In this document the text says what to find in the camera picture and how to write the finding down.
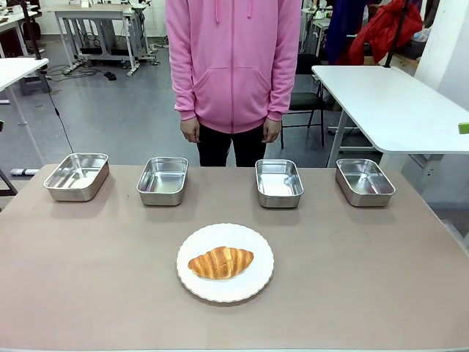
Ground black folding chair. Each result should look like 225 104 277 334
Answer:
280 53 327 150

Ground grey workshop desk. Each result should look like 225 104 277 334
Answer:
51 4 151 78

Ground large white table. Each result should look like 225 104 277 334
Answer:
311 64 469 168

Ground person's right hand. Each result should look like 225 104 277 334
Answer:
180 116 201 144

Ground red jacket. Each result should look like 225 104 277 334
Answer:
348 0 424 66

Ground pink zip hoodie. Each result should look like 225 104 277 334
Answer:
164 0 303 135

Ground grey storage basket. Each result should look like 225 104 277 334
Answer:
401 28 430 60

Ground thin black stand pole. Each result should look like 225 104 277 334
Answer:
383 0 410 69

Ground white scalloped plate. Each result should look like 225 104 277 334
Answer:
176 222 275 304

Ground rectangular steel container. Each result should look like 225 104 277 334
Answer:
254 158 305 210
136 156 190 207
43 153 111 203
335 158 396 208

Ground black floor cable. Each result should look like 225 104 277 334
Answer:
43 71 76 155

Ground black trousers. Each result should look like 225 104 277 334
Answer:
196 122 267 168

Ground person's left hand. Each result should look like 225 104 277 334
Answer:
261 117 282 144

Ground thick black stand pole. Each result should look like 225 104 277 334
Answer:
20 0 43 62

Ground golden brown croissant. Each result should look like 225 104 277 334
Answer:
187 246 255 282

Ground small white table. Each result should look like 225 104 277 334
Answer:
0 56 51 166

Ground dark blue cloth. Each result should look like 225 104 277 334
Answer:
324 0 369 66

